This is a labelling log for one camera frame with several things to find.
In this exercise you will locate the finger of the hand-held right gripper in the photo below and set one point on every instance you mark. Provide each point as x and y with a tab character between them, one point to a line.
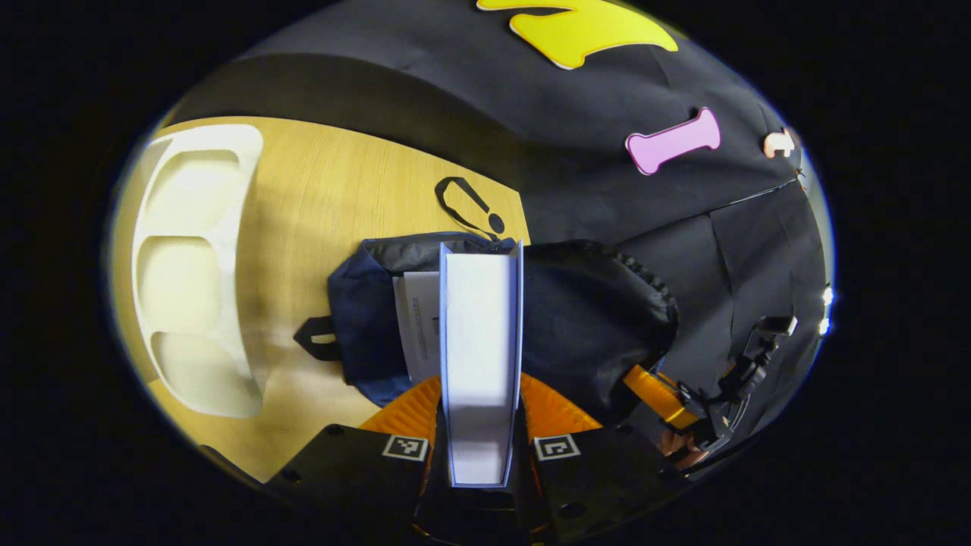
660	394

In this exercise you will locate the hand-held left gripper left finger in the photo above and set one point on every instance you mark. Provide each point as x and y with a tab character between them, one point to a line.
341	470

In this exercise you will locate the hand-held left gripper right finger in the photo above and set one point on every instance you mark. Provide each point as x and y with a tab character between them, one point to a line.
607	478

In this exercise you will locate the blue schoolbag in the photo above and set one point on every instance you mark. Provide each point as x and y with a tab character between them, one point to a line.
592	318

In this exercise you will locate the white printed book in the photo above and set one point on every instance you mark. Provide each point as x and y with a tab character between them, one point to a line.
417	326

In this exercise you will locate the lavender covered book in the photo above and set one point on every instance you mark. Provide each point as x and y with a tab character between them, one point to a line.
482	341

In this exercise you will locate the cream plastic bookshelf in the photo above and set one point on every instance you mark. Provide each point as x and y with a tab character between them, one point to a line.
243	227

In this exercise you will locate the black backdrop cloth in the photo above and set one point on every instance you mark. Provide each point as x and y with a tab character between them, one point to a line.
455	91

